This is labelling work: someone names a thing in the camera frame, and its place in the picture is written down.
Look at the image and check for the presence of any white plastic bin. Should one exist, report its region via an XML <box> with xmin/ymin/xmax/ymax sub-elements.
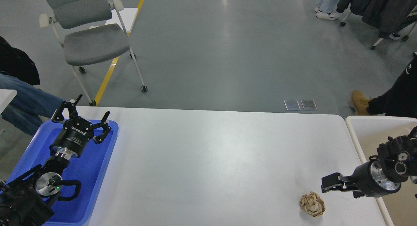
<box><xmin>345</xmin><ymin>116</ymin><xmax>416</xmax><ymax>226</ymax></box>

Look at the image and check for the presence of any person with tan boots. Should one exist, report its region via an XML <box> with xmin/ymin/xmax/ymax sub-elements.
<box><xmin>350</xmin><ymin>57</ymin><xmax>417</xmax><ymax>118</ymax></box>

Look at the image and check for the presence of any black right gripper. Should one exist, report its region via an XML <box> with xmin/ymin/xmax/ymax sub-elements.
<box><xmin>321</xmin><ymin>160</ymin><xmax>401</xmax><ymax>198</ymax></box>

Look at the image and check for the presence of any right floor socket plate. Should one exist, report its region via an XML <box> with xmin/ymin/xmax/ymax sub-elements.
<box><xmin>301</xmin><ymin>99</ymin><xmax>318</xmax><ymax>111</ymax></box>

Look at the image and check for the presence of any grey office chair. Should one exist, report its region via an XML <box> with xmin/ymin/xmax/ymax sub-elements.
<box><xmin>39</xmin><ymin>0</ymin><xmax>148</xmax><ymax>106</ymax></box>

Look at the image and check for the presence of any chair draped with dark coat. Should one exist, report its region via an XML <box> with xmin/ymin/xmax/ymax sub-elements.
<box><xmin>336</xmin><ymin>0</ymin><xmax>417</xmax><ymax>50</ymax></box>

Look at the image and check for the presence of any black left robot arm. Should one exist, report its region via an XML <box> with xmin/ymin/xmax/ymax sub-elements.
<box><xmin>1</xmin><ymin>94</ymin><xmax>112</xmax><ymax>226</ymax></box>

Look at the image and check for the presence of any brown paper ball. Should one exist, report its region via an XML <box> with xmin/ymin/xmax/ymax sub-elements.
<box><xmin>299</xmin><ymin>191</ymin><xmax>326</xmax><ymax>217</ymax></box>

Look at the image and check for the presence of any white side table corner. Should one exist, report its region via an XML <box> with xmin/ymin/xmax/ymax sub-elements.
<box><xmin>0</xmin><ymin>89</ymin><xmax>17</xmax><ymax>113</ymax></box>

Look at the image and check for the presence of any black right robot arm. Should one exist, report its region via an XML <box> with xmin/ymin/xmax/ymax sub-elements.
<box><xmin>321</xmin><ymin>127</ymin><xmax>417</xmax><ymax>198</ymax></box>

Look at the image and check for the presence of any person in light jeans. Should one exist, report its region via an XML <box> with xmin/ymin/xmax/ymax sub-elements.
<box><xmin>314</xmin><ymin>0</ymin><xmax>339</xmax><ymax>20</ymax></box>

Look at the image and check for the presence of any left floor socket plate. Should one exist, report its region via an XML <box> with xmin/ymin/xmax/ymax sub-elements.
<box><xmin>283</xmin><ymin>100</ymin><xmax>301</xmax><ymax>111</ymax></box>

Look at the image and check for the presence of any white floor board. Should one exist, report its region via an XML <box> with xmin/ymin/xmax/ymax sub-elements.
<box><xmin>89</xmin><ymin>7</ymin><xmax>138</xmax><ymax>34</ymax></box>

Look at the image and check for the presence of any floor socket plate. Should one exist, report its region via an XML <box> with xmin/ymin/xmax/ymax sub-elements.
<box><xmin>283</xmin><ymin>100</ymin><xmax>301</xmax><ymax>111</ymax></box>
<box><xmin>301</xmin><ymin>99</ymin><xmax>318</xmax><ymax>111</ymax></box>

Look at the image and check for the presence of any blue plastic tray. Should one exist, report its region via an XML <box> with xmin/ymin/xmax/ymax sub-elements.
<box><xmin>7</xmin><ymin>120</ymin><xmax>119</xmax><ymax>226</ymax></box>

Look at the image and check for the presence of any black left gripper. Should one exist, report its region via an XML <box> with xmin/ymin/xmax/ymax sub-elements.
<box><xmin>50</xmin><ymin>94</ymin><xmax>112</xmax><ymax>158</ymax></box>

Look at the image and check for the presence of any seated person in jeans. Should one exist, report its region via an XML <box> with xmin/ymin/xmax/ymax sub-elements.
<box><xmin>0</xmin><ymin>37</ymin><xmax>64</xmax><ymax>136</ymax></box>

